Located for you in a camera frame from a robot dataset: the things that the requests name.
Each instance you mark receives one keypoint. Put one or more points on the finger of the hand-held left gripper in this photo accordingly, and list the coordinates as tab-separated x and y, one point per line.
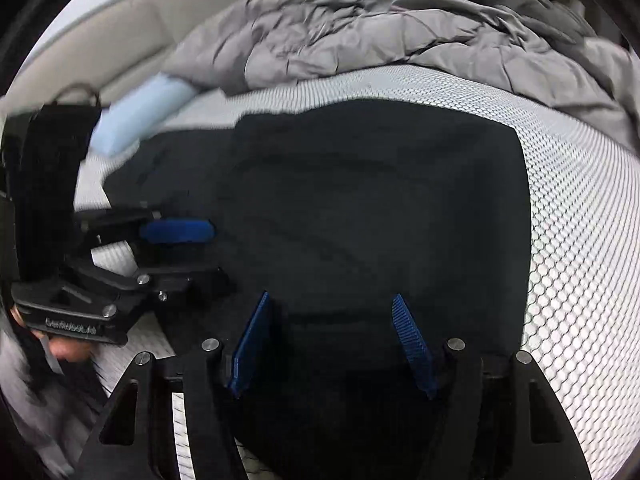
200	280
175	231

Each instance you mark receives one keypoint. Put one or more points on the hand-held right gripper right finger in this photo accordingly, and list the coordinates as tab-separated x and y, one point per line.
412	342

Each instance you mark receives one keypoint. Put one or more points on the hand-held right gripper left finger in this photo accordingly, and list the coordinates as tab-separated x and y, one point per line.
252	345

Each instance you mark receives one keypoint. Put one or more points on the black pants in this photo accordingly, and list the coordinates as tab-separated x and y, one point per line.
375	200

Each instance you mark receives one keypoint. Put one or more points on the person's left forearm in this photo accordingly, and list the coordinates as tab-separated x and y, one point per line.
30	410

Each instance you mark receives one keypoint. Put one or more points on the person's left hand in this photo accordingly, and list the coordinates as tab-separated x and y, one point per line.
70	351

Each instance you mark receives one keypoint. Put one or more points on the light blue pillow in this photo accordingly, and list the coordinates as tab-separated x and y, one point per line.
140	110

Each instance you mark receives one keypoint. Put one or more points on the beige upholstered headboard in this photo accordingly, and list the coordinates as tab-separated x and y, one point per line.
125	25

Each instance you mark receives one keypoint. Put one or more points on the white mesh mattress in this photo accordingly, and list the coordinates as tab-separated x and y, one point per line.
575	210

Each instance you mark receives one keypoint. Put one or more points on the grey quilted blanket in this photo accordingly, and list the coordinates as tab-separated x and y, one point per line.
375	35

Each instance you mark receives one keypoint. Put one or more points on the dark grey cloth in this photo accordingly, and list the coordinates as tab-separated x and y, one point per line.
525	2

